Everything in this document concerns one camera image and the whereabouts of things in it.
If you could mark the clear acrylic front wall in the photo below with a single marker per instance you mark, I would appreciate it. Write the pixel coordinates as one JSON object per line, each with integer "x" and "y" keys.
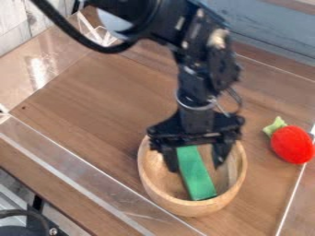
{"x": 94, "y": 199}

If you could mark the red plush strawberry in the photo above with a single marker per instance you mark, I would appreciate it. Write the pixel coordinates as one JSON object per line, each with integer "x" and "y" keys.
{"x": 290, "y": 141}

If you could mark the clear acrylic corner bracket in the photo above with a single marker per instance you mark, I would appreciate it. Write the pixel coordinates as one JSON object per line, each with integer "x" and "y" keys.
{"x": 98, "y": 34}

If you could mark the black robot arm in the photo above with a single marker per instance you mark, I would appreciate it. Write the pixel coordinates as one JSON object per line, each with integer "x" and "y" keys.
{"x": 196, "y": 34}

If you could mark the brown wooden bowl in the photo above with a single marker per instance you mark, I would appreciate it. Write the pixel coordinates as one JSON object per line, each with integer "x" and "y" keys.
{"x": 166, "y": 188}

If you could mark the black clamp with screw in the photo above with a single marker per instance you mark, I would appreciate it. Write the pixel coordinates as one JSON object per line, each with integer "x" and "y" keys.
{"x": 38, "y": 223}

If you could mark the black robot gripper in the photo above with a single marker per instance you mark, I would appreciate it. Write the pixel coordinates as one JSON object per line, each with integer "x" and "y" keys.
{"x": 186, "y": 129}

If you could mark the green rectangular block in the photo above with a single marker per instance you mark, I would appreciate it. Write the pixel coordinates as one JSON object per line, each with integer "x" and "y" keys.
{"x": 196, "y": 176}

